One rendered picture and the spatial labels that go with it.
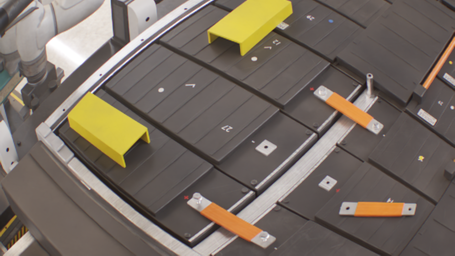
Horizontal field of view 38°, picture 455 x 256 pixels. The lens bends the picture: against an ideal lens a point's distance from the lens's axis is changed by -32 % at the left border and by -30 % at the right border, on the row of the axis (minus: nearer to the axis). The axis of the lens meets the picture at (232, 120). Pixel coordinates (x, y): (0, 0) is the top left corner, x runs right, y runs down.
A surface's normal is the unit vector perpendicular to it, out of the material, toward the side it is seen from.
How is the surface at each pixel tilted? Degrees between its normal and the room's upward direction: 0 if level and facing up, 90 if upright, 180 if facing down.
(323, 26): 0
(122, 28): 90
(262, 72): 0
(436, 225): 0
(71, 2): 60
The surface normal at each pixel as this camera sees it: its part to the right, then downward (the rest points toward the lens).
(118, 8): -0.67, 0.56
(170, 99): -0.08, -0.71
